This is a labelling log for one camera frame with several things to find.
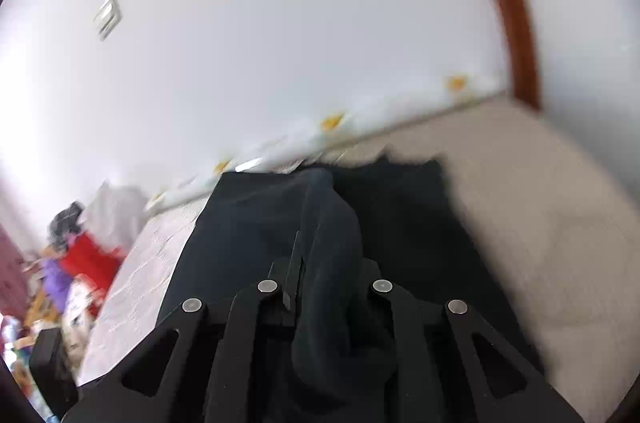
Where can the purple cloth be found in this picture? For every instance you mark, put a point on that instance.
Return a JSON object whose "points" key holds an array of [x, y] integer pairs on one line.
{"points": [[55, 280]]}

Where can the white wall switch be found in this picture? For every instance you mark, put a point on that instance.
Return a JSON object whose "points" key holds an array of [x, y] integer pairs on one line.
{"points": [[107, 17]]}

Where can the dark plaid cloth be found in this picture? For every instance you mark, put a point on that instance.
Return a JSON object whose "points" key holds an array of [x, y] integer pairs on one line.
{"points": [[65, 220]]}

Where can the black sweatshirt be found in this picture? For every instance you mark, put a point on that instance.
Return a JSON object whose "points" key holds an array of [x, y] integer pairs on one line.
{"points": [[250, 223]]}

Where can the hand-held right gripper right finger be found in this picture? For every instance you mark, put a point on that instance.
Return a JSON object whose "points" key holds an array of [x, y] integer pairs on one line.
{"points": [[387, 308]]}

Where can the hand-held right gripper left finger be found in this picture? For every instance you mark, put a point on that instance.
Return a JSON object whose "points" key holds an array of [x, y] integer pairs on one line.
{"points": [[295, 273]]}

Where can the striped bed mattress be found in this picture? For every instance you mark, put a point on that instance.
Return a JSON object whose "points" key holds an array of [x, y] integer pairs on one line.
{"points": [[525, 213]]}

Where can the red paper bag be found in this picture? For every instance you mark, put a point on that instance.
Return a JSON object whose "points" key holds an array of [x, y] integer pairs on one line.
{"points": [[90, 260]]}

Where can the white plastic shopping bag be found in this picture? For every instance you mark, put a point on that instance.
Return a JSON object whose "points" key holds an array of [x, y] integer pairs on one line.
{"points": [[115, 208]]}

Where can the white patterned pillow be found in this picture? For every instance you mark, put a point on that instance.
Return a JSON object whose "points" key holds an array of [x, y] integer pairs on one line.
{"points": [[425, 103]]}

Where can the brown wooden frame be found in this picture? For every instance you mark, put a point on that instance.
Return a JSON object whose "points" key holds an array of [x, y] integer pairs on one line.
{"points": [[510, 18]]}

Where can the black box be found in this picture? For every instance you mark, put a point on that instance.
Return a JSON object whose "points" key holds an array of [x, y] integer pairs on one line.
{"points": [[50, 365]]}

